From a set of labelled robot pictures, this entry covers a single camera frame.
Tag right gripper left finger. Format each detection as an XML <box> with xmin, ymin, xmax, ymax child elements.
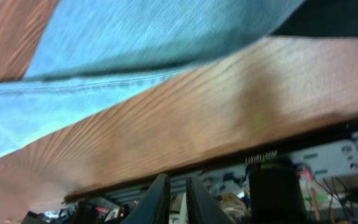
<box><xmin>121</xmin><ymin>174</ymin><xmax>170</xmax><ymax>224</ymax></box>

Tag light blue denim jeans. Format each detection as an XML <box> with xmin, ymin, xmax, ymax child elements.
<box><xmin>0</xmin><ymin>0</ymin><xmax>302</xmax><ymax>157</ymax></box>

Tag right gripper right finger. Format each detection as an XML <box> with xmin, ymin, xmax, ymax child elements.
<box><xmin>186</xmin><ymin>176</ymin><xmax>233</xmax><ymax>224</ymax></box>

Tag black garment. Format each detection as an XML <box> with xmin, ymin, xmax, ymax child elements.
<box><xmin>272</xmin><ymin>0</ymin><xmax>358</xmax><ymax>37</ymax></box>

